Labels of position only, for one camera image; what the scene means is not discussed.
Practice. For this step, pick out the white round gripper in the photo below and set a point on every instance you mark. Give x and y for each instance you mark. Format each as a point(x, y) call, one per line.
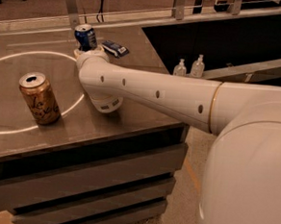
point(93, 53)

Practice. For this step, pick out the blue pepsi can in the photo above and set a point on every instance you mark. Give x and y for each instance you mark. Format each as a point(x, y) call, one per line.
point(85, 35)

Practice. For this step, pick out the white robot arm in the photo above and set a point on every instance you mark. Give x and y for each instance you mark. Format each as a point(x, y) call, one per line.
point(242, 175)

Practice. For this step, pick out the blue rxbar blueberry wrapper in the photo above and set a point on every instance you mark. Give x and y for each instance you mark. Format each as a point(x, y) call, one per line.
point(117, 50)

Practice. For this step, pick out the gold la croix can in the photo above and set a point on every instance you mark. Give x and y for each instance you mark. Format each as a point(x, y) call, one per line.
point(39, 97)

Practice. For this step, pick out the left clear sanitizer bottle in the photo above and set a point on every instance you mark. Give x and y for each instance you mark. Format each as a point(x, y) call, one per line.
point(180, 69)

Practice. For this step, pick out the clear sanitizer bottle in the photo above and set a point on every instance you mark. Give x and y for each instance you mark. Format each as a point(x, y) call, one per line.
point(197, 68)
point(180, 69)

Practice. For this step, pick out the grey drawer cabinet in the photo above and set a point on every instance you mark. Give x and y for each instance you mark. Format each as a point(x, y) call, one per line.
point(79, 175)

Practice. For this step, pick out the right clear sanitizer bottle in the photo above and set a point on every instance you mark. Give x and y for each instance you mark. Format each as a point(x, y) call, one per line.
point(197, 68)

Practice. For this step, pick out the metal railing post left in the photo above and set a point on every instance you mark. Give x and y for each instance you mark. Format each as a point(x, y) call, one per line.
point(74, 19)

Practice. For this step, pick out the metal railing post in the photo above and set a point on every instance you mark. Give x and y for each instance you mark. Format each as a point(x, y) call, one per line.
point(177, 11)
point(236, 7)
point(74, 19)

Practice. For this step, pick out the metal railing post middle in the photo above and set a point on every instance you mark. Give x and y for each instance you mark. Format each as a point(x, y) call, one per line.
point(177, 11)

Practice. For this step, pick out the metal railing post right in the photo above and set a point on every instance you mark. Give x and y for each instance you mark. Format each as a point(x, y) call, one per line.
point(236, 7)

